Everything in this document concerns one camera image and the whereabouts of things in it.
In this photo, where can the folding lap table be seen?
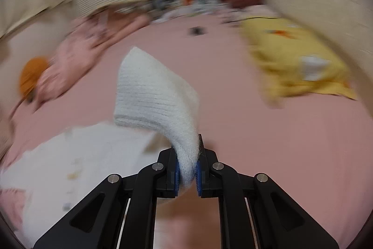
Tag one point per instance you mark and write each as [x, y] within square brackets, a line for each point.
[120, 5]

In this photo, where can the yellow patterned blanket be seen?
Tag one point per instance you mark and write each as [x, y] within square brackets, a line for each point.
[293, 60]

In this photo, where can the orange plush pumpkin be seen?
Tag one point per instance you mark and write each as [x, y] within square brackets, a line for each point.
[30, 75]

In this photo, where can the cream padded headboard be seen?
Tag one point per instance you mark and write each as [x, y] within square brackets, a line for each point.
[344, 25]

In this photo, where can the small black object on bed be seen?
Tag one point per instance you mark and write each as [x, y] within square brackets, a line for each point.
[196, 31]

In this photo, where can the pink bed sheet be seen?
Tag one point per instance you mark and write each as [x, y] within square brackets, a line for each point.
[318, 148]

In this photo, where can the white fluffy cardigan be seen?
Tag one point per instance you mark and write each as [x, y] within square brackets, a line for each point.
[154, 108]

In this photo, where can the pink crumpled duvet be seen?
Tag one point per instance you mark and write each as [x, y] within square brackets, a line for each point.
[81, 49]

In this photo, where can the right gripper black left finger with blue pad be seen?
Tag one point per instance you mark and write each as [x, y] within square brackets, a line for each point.
[120, 211]

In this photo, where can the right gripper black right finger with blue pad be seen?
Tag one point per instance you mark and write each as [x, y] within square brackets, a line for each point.
[254, 211]

